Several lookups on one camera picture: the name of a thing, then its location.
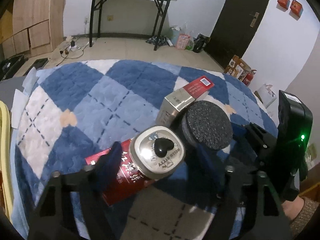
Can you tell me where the silver round tin can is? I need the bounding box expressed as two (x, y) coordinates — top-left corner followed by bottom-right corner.
(129, 125), (185, 180)

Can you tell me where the black round sponge puck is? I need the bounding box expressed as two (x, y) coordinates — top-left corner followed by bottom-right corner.
(181, 100), (233, 151)

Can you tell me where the right hand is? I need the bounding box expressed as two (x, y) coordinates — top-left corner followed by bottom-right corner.
(281, 196), (304, 221)

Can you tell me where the flat red cigarette carton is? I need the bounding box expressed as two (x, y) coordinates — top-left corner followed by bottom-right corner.
(84, 138), (157, 207)

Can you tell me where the white paper bag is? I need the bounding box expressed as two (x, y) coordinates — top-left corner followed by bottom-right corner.
(254, 84), (277, 108)

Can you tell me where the blue white checkered blanket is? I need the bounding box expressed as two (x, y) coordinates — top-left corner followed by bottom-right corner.
(11, 60), (277, 239)

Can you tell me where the yellow oval basin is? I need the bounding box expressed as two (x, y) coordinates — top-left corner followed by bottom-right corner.
(1, 101), (14, 221)

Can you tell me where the red fire extinguisher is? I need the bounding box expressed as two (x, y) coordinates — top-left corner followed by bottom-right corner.
(242, 69), (257, 87)

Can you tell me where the brown printed cardboard box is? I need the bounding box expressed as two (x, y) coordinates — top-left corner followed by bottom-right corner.
(224, 55), (251, 81)

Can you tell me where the red silver upright box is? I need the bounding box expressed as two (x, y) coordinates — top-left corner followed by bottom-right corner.
(156, 75), (214, 127)

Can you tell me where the black foam tray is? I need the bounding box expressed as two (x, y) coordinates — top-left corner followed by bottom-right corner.
(24, 58), (49, 76)

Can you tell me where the black open suitcase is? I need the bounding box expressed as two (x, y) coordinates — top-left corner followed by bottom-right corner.
(0, 55), (25, 81)

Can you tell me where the black bag by door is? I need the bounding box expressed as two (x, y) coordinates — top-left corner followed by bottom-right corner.
(193, 34), (210, 53)

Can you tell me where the pink bag on floor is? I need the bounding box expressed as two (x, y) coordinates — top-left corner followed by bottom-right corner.
(176, 34), (190, 50)

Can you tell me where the dark brown door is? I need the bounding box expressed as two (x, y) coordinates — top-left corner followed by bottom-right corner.
(204, 0), (269, 68)

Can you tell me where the wooden wardrobe cabinet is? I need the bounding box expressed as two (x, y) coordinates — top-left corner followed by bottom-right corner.
(1, 0), (65, 59)

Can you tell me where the black folding table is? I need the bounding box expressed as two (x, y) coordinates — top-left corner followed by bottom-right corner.
(88, 0), (177, 51)

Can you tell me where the power strip with cables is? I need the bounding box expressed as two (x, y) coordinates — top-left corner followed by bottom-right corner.
(56, 38), (90, 66)

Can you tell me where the red wall decoration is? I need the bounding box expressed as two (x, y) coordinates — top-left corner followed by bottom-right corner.
(290, 0), (303, 17)
(277, 0), (290, 9)

